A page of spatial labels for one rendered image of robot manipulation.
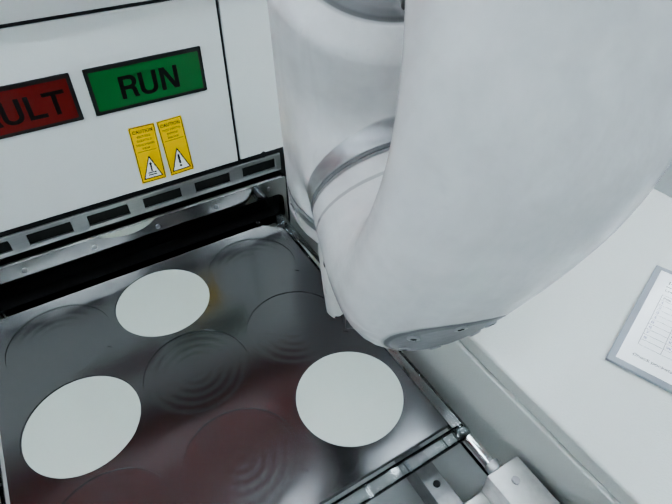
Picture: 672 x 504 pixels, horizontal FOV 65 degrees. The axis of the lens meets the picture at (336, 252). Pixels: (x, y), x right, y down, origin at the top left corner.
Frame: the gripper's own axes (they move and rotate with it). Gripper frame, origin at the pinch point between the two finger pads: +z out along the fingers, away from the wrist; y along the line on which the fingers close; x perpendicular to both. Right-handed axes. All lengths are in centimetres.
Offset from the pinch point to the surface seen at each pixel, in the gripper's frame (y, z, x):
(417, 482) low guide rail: -16.6, 10.0, -6.0
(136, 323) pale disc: 0.7, 11.2, 21.7
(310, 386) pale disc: -7.6, 7.3, 3.6
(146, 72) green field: 23.1, -1.5, 18.6
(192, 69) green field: 24.8, 0.1, 14.4
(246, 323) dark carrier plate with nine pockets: -0.1, 10.8, 10.1
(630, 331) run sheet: -5.6, 0.8, -24.8
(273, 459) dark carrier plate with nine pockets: -13.9, 4.6, 7.0
